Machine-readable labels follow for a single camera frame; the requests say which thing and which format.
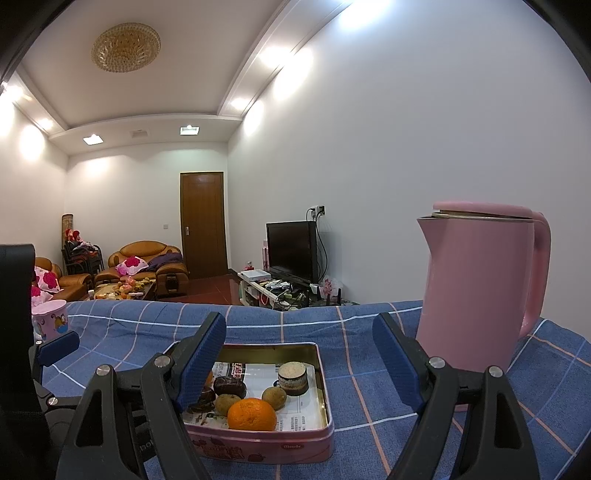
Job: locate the pink tin box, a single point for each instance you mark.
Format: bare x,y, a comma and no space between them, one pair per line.
268,445

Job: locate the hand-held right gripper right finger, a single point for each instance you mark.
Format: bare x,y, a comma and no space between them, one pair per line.
397,364

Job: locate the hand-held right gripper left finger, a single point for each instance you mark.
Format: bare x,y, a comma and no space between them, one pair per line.
201,364

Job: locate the pink gift bag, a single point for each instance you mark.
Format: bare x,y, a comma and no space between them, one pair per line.
265,254

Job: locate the blue plaid cloth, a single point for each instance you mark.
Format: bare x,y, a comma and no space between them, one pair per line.
351,337

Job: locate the white flat box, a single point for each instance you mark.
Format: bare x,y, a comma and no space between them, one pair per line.
255,274

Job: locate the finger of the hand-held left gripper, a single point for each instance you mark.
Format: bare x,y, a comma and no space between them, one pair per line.
57,347

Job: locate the black television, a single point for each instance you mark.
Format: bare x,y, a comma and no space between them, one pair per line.
291,249

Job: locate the pink floral cushion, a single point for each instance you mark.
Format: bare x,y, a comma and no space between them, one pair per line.
47,280
131,265
39,296

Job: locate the printed paper sheet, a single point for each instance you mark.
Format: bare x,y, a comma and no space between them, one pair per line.
300,413

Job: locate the pink kettle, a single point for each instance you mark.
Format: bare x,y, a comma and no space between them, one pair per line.
475,286

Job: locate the stacked dark chairs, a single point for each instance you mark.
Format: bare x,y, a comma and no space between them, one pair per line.
83,258

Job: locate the large orange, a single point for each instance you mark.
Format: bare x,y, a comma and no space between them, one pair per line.
251,414

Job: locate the dark water chestnut back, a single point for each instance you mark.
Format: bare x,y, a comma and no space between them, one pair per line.
229,385

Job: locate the dark water chestnut front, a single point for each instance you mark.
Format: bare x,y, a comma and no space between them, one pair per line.
203,399

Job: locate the brown wooden door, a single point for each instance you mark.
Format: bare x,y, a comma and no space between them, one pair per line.
203,226

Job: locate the tall patterned scroll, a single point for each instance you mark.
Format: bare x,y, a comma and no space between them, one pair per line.
67,224

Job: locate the brown leather armchair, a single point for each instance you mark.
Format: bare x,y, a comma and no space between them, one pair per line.
138,248

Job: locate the white television stand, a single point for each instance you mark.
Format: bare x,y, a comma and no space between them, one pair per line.
258,293

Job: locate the pink white paper cup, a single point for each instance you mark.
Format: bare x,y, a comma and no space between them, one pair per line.
51,321

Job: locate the round crystal ceiling lamp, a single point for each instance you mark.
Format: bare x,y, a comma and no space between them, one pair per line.
125,47

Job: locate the cut water chestnut back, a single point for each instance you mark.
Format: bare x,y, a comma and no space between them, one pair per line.
292,377

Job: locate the purple cloth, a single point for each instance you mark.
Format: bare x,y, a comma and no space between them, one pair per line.
165,260

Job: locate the pink flowered plastic bag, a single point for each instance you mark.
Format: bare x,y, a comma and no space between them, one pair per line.
330,288

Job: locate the brown leather sofa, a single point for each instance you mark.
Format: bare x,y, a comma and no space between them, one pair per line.
74,281

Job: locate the coffee table with snacks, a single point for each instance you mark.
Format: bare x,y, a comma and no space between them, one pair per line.
122,290

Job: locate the wall power socket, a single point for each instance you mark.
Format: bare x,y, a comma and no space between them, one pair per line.
317,211

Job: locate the ceiling air vent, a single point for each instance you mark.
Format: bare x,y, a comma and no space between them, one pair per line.
139,134

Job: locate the dark water chestnut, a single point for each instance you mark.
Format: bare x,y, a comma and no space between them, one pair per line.
203,399
229,385

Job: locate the small brown kiwi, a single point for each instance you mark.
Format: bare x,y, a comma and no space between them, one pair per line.
274,397
225,403

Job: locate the square ceiling light panel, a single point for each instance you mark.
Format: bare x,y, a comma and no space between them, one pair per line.
189,129
93,139

